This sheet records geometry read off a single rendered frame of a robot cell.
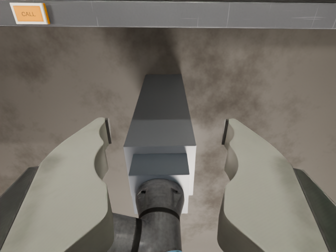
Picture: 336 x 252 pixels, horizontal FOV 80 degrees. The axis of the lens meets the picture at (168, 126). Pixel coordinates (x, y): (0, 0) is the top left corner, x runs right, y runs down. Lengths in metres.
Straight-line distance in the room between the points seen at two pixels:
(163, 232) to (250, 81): 1.20
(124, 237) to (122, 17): 0.43
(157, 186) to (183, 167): 0.10
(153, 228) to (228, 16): 0.47
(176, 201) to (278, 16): 0.49
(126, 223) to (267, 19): 0.50
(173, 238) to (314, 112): 1.53
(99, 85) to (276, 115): 1.30
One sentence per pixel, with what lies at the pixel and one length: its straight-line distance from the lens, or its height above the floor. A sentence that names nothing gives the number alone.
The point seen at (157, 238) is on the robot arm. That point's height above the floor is 1.07.
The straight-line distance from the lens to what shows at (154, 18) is 0.38.
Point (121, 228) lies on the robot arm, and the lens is 0.51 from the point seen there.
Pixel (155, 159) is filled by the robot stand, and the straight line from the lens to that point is 0.66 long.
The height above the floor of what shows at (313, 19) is 0.95.
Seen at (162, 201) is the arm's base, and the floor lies 0.97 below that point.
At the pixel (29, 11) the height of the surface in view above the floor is 0.96.
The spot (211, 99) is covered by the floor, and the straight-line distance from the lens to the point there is 1.49.
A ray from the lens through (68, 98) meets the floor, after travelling 1.61.
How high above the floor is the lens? 1.33
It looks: 59 degrees down
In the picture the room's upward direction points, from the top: 180 degrees clockwise
